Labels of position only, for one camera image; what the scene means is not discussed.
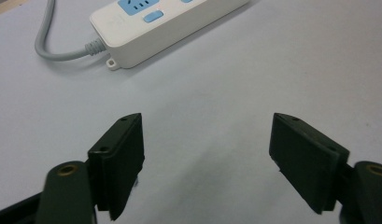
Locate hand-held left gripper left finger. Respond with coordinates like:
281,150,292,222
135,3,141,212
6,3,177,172
87,112,146,222

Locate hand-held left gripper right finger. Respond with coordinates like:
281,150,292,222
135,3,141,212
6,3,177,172
268,112,351,216

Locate white power strip blue sockets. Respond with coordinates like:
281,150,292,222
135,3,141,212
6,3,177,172
89,0,251,71

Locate grey power strip cable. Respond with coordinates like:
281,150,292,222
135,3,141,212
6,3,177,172
34,0,106,62

